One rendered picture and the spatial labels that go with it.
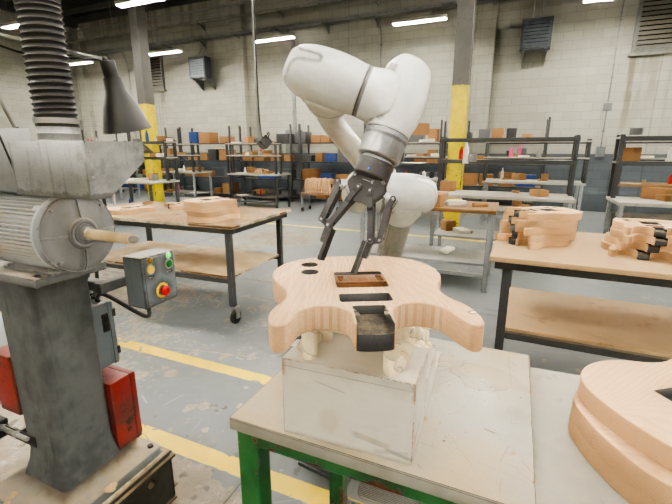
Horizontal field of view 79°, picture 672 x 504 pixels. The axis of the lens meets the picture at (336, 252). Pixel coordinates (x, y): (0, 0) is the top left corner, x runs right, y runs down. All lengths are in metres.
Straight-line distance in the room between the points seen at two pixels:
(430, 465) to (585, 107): 11.37
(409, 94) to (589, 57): 11.30
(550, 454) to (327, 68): 0.89
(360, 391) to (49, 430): 1.32
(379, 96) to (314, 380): 0.56
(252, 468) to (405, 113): 0.84
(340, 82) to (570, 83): 11.24
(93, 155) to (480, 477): 1.10
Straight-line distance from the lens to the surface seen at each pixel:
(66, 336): 1.74
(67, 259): 1.50
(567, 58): 12.05
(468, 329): 0.65
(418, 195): 1.36
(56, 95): 1.33
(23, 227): 1.53
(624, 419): 0.96
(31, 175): 1.36
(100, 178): 1.19
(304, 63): 0.85
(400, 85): 0.84
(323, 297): 0.71
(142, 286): 1.67
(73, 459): 1.94
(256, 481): 1.08
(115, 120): 1.37
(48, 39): 1.35
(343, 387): 0.82
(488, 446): 0.95
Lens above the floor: 1.51
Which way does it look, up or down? 14 degrees down
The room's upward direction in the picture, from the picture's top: straight up
